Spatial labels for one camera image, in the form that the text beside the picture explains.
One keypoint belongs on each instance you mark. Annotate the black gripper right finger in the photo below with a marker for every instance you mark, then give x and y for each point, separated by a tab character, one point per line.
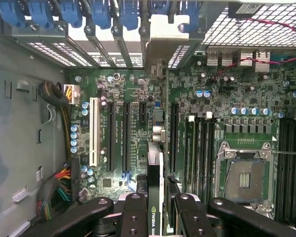
192	217

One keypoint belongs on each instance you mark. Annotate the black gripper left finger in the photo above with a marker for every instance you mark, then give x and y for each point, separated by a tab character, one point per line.
134	217

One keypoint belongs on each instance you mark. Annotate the CPU socket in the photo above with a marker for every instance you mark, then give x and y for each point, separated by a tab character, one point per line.
244	177

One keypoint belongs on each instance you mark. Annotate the long black expansion slot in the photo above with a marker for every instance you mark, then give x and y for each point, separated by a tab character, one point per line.
126	138
111	138
174	138

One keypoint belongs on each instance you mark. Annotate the white expansion slot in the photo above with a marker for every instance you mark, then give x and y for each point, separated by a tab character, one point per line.
94	130

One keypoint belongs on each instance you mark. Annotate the short black expansion slot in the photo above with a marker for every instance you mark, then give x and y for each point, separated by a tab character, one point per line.
142	112

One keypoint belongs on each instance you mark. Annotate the thin metal locking lever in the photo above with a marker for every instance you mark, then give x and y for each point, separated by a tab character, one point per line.
291	153

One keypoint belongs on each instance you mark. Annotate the green motherboard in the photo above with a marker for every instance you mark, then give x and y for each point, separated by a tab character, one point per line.
133	86

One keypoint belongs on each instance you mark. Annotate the white power connector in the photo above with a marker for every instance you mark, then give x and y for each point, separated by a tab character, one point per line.
75	93

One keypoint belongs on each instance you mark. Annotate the open black PC case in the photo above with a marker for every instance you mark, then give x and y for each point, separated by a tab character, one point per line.
19	123

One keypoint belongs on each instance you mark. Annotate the blue slot retainer clip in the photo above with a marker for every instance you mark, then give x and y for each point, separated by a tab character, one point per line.
71	14
11	14
160	7
40	14
191	12
101	14
129	17

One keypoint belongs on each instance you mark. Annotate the black module with label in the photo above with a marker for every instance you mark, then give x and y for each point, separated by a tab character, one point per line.
236	13

